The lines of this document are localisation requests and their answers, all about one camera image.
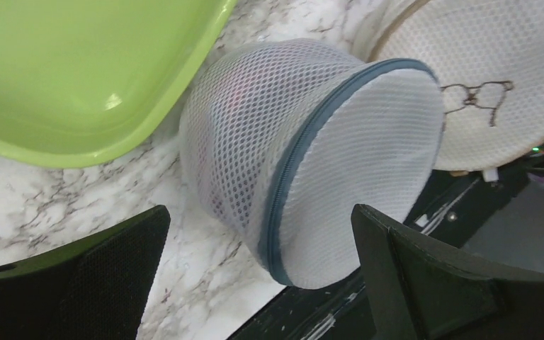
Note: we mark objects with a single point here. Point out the round beige glasses pouch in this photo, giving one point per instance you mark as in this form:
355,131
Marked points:
489,60

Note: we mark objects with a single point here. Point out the green plastic tray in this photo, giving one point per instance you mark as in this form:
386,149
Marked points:
85,82

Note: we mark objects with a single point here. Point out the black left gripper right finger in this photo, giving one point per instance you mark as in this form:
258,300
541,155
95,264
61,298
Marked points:
421,288

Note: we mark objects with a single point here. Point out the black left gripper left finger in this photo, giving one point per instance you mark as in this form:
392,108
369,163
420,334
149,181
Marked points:
94,288

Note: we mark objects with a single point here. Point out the black front mounting rail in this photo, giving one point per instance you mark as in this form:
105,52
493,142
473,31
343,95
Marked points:
465,212

